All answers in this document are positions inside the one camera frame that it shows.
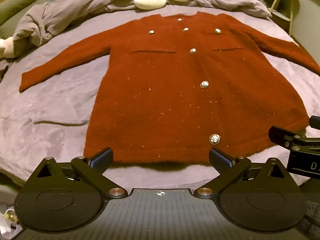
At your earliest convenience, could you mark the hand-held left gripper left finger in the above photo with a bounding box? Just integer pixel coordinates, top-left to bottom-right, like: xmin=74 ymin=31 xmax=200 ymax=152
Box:
xmin=24 ymin=147 xmax=128 ymax=199

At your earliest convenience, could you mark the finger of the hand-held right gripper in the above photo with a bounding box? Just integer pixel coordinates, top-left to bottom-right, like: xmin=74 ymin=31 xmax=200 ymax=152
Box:
xmin=268 ymin=125 xmax=308 ymax=153

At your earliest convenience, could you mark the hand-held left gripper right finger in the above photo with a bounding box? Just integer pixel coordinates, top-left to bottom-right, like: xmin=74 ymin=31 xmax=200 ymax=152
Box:
xmin=194 ymin=147 xmax=298 ymax=200

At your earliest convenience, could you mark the red knit cardigan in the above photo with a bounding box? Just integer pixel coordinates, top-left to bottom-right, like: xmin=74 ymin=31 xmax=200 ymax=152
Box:
xmin=19 ymin=11 xmax=320 ymax=166

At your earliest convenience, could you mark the yellow side table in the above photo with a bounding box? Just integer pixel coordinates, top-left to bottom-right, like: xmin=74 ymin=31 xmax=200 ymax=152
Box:
xmin=270 ymin=0 xmax=301 ymax=36

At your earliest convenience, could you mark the white plush toy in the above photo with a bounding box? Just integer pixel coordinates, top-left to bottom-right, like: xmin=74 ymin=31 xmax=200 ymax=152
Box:
xmin=0 ymin=37 xmax=16 ymax=59

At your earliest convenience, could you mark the crumpled purple duvet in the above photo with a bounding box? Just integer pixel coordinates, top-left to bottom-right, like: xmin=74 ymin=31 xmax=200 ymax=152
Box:
xmin=12 ymin=0 xmax=273 ymax=53

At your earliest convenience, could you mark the green padded headboard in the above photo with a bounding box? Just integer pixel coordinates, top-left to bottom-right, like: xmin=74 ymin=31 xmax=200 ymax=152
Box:
xmin=0 ymin=0 xmax=51 ymax=33

